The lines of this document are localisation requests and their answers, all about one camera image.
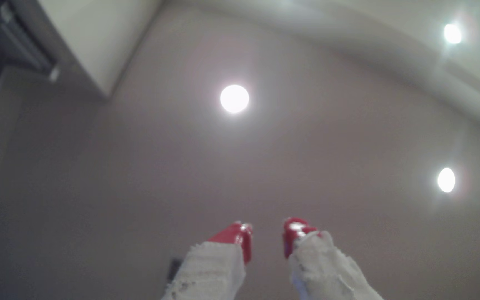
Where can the round ceiling light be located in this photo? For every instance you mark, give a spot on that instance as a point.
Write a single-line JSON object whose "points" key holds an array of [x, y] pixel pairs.
{"points": [[452, 33], [234, 99], [446, 180]]}

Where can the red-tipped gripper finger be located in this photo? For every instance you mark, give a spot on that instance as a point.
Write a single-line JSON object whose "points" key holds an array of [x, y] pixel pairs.
{"points": [[323, 266], [215, 266]]}

